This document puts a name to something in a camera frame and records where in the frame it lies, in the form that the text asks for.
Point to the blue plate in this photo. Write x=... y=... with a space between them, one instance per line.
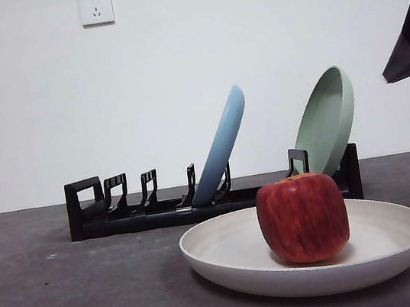
x=223 y=147

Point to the pale yellow plate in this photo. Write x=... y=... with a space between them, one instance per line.
x=223 y=251

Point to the black plate rack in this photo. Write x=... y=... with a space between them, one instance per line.
x=123 y=225

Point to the green plate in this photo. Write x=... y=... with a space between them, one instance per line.
x=324 y=124

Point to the white wall socket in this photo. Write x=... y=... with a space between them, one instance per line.
x=96 y=7

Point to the red apple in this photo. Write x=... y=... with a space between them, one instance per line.
x=303 y=220

